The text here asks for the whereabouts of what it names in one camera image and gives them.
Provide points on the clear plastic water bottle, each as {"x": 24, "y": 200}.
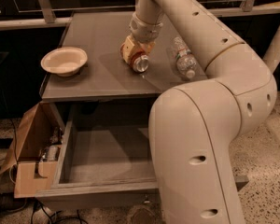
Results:
{"x": 183, "y": 62}

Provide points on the white paper bowl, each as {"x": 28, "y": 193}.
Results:
{"x": 65, "y": 61}

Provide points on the open cardboard box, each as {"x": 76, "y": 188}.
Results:
{"x": 32, "y": 137}

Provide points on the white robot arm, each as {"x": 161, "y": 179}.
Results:
{"x": 239, "y": 85}

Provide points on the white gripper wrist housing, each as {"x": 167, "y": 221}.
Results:
{"x": 142, "y": 32}

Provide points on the open grey top drawer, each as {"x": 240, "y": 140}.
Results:
{"x": 105, "y": 159}

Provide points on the grey wooden cabinet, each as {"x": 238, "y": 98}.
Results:
{"x": 106, "y": 76}

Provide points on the red coke can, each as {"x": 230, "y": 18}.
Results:
{"x": 139, "y": 62}

